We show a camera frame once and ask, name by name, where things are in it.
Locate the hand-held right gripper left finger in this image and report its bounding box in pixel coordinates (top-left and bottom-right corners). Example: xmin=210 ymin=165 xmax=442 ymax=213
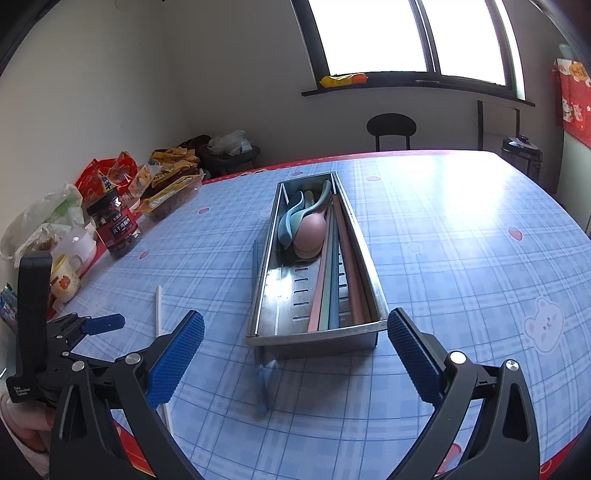
xmin=48 ymin=310 xmax=206 ymax=480

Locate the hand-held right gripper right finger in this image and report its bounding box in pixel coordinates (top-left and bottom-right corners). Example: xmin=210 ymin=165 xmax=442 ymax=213
xmin=387 ymin=308 xmax=541 ymax=480

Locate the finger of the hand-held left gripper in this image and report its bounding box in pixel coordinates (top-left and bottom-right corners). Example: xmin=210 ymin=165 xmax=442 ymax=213
xmin=76 ymin=313 xmax=126 ymax=337

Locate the white chopstick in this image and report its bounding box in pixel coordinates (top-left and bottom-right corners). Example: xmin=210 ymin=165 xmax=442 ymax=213
xmin=154 ymin=285 xmax=174 ymax=435

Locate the pink chopstick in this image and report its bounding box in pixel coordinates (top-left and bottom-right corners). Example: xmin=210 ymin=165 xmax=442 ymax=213
xmin=333 ymin=196 xmax=372 ymax=326
xmin=307 ymin=210 xmax=334 ymax=334

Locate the green chopstick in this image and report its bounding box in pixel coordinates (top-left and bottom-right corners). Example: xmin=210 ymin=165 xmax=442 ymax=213
xmin=318 ymin=222 xmax=336 ymax=332

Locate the dark blue chopstick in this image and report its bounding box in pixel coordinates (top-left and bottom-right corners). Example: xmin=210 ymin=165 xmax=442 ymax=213
xmin=328 ymin=203 xmax=345 ymax=331

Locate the stainless steel utensil tray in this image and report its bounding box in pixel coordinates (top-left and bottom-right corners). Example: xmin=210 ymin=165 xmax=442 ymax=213
xmin=245 ymin=171 xmax=389 ymax=411

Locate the pink spoon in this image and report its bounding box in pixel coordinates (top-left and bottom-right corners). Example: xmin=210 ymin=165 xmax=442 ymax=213
xmin=293 ymin=212 xmax=329 ymax=259

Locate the blue spoon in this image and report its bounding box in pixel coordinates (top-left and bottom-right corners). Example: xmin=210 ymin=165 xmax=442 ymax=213
xmin=277 ymin=191 xmax=319 ymax=250

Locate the green spoon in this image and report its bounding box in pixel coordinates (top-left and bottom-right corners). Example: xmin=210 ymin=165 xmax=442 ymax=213
xmin=305 ymin=180 xmax=333 ymax=217

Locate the person's left hand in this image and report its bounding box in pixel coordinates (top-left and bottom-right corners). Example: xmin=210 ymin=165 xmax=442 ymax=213
xmin=0 ymin=392 xmax=58 ymax=462

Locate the pack of batteries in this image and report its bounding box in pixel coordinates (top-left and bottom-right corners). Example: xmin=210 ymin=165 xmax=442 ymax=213
xmin=0 ymin=284 xmax=19 ymax=330

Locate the white printed mug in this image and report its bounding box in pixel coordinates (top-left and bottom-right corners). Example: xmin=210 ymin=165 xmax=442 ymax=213
xmin=48 ymin=253 xmax=84 ymax=303

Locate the black lid snack jar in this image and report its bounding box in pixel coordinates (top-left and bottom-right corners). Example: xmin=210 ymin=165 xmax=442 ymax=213
xmin=86 ymin=190 xmax=141 ymax=259

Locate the translucent plastic bag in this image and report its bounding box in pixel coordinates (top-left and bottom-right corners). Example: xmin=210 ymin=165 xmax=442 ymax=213
xmin=0 ymin=184 xmax=84 ymax=261

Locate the blue plaid tablecloth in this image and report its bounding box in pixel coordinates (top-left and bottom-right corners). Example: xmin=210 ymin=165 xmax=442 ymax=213
xmin=46 ymin=150 xmax=591 ymax=480

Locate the yellow snack tray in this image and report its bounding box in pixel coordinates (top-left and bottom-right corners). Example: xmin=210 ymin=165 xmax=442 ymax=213
xmin=136 ymin=174 xmax=204 ymax=221

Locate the red snack bag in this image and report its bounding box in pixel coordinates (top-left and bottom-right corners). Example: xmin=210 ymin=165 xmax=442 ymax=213
xmin=74 ymin=151 xmax=139 ymax=204

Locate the dark stool with clothes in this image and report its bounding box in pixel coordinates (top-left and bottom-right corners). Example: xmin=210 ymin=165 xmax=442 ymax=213
xmin=178 ymin=135 xmax=262 ymax=178

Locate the white plastic bag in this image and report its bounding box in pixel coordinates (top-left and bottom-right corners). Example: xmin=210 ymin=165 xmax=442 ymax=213
xmin=207 ymin=130 xmax=252 ymax=158

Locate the black pressure cooker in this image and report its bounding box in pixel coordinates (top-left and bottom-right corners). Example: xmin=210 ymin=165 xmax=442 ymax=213
xmin=501 ymin=134 xmax=543 ymax=183

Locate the black round chair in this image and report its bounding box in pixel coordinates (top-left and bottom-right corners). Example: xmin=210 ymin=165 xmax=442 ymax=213
xmin=366 ymin=113 xmax=417 ymax=153

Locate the white refrigerator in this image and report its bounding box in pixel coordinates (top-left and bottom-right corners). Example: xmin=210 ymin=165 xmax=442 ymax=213
xmin=551 ymin=44 xmax=591 ymax=241

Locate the dark window sill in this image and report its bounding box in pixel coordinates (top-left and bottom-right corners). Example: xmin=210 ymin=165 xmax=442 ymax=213
xmin=301 ymin=74 xmax=535 ymax=108

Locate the yellow packet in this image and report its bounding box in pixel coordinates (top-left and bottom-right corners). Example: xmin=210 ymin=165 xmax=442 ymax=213
xmin=320 ymin=73 xmax=368 ymax=88

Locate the red printed cloth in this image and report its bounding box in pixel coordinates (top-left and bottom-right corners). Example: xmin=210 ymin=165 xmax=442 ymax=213
xmin=551 ymin=58 xmax=591 ymax=148

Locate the window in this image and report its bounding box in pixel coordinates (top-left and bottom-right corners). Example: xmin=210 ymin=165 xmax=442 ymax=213
xmin=291 ymin=0 xmax=527 ymax=100

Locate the black metal frame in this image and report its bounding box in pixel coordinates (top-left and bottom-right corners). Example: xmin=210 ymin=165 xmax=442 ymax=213
xmin=477 ymin=100 xmax=522 ymax=151

